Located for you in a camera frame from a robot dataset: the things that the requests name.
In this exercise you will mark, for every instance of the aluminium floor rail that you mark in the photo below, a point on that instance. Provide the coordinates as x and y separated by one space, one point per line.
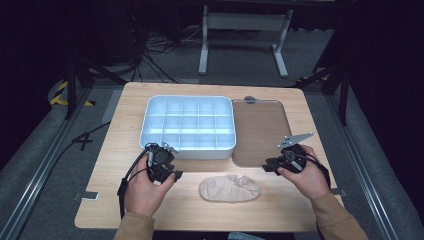
360 166
43 166

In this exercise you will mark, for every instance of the person's left hand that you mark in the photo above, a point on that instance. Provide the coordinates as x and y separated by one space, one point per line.
143 193

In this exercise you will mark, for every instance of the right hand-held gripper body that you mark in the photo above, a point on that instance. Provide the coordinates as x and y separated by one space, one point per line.
293 158

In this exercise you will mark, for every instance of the grey flat floor strip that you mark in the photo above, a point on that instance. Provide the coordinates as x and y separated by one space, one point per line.
111 106

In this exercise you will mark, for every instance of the small metal table bracket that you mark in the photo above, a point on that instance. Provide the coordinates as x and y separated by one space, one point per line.
339 192
86 195

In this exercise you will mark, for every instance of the yellow black hazard tape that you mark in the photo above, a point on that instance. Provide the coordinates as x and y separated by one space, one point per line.
58 98

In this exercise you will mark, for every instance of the person's right hand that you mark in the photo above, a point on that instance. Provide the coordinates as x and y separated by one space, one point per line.
311 180

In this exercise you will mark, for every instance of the grey round knob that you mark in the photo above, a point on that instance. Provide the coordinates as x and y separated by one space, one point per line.
250 98

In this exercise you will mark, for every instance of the white metal stand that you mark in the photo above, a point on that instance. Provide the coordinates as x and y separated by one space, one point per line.
245 22

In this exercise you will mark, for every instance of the white divided storage box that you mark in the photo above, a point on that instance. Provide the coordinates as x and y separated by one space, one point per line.
188 123

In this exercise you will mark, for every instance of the beige sock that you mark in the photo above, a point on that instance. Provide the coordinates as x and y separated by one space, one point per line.
230 189

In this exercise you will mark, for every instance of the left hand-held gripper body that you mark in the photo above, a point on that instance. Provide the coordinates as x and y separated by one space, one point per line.
161 160

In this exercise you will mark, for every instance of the black tripod stand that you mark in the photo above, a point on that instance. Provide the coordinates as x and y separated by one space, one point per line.
343 90
71 86

